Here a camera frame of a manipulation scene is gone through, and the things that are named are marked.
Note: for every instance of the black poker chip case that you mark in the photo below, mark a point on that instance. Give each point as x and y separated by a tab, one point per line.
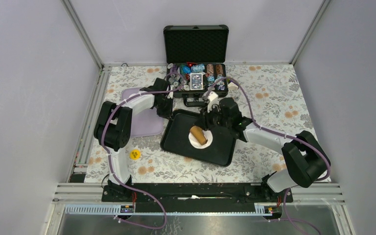
195	49

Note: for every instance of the yellow round token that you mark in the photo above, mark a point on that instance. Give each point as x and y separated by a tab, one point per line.
134	154

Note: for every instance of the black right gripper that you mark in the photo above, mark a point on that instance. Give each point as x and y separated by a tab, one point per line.
204	122

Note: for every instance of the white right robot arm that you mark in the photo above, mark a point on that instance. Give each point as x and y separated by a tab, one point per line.
305	159

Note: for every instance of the purple plastic tray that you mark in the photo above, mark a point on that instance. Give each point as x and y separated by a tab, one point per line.
145	121

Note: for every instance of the black baking tray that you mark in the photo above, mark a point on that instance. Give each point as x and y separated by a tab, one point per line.
181	137

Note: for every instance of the blue playing card deck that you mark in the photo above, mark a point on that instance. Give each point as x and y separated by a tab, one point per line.
196	81

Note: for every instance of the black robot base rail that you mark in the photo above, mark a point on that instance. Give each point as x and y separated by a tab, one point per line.
149	192

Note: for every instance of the white dough disc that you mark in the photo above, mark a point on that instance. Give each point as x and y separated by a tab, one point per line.
196	144

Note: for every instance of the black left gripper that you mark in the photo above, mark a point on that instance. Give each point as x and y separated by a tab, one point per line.
168	112

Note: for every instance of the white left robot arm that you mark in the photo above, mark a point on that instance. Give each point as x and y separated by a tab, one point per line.
114	123

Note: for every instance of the wooden rolling pin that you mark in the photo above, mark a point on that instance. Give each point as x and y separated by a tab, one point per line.
198	134

